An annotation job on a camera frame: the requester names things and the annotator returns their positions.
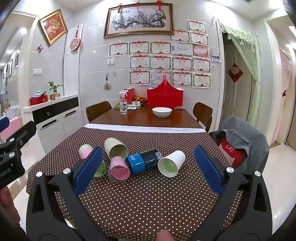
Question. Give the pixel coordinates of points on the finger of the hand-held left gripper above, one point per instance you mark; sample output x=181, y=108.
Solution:
x=23, y=134
x=3, y=124

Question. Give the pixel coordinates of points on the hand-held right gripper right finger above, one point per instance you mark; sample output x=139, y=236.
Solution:
x=208, y=171

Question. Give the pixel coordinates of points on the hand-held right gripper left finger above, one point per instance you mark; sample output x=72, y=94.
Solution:
x=89, y=170

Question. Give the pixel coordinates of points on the pink and green cup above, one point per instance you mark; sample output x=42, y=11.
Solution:
x=84, y=151

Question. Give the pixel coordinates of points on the beige cup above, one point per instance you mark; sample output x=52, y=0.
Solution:
x=115, y=148

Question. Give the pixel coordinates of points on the white cup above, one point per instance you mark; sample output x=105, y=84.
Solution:
x=172, y=163

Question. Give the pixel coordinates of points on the black and blue cup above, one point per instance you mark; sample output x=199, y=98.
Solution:
x=144, y=161

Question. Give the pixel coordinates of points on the person's left hand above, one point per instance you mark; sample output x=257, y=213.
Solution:
x=5, y=199

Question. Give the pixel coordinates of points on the person's right hand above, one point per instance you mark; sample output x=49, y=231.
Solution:
x=165, y=236

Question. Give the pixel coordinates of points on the pink cloth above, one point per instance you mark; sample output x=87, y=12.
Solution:
x=12, y=129

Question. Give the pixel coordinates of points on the red printed bag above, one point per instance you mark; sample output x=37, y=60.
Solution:
x=232, y=153

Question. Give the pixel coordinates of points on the white black sideboard cabinet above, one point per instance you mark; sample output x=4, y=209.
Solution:
x=55, y=120

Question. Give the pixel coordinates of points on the red flat box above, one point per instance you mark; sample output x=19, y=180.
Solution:
x=38, y=100

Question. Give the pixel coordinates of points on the black white patterned pouch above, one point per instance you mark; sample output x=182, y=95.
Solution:
x=38, y=93

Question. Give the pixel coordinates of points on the small potted plant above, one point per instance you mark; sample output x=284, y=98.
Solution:
x=55, y=91

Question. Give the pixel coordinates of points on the grey jacket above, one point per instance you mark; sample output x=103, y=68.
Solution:
x=245, y=132

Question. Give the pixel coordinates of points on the wooden chair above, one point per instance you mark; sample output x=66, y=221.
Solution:
x=97, y=111
x=202, y=113

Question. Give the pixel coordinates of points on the brown polka dot tablecloth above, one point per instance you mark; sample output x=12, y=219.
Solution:
x=143, y=206

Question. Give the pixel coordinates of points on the white cloth strip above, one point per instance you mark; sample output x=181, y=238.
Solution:
x=143, y=128

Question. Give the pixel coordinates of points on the wooden dining table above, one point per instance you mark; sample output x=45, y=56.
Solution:
x=138, y=118

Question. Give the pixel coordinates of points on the clear spray bottle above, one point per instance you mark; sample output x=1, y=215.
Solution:
x=123, y=106

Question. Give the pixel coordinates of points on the white bowl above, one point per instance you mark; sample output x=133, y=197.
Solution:
x=161, y=112

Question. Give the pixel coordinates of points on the green tray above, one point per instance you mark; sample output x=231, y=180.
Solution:
x=136, y=106

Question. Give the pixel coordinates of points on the red gift box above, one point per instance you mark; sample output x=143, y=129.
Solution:
x=130, y=95

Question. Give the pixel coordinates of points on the orange snack pile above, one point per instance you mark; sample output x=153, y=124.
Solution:
x=139, y=99

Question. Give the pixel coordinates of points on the red diamond door decoration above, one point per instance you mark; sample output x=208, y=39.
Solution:
x=235, y=72

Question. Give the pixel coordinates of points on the red gold framed picture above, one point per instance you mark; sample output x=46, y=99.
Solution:
x=52, y=27

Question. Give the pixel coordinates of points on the green door curtain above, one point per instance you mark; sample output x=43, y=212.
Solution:
x=248, y=58

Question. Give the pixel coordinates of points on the pink curtain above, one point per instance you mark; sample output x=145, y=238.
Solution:
x=286, y=69

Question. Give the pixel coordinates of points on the framed blossom painting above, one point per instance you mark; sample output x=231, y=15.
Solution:
x=138, y=20

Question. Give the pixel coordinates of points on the red hanging knot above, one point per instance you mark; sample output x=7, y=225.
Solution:
x=159, y=4
x=119, y=7

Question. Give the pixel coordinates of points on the dark hallway picture frame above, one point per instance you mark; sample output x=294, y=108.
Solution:
x=16, y=60
x=10, y=67

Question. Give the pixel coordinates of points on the white double wall switch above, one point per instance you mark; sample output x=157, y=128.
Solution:
x=37, y=72

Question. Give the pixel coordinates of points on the butterfly wall decoration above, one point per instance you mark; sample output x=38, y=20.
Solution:
x=40, y=48

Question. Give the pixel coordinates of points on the round pink wall ornament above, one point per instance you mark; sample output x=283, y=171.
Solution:
x=75, y=42

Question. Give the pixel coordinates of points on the white light switch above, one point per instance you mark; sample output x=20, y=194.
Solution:
x=111, y=61

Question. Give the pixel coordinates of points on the small wall photo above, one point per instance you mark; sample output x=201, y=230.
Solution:
x=215, y=55

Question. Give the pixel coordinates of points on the group of wall certificates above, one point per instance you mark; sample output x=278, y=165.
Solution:
x=161, y=62

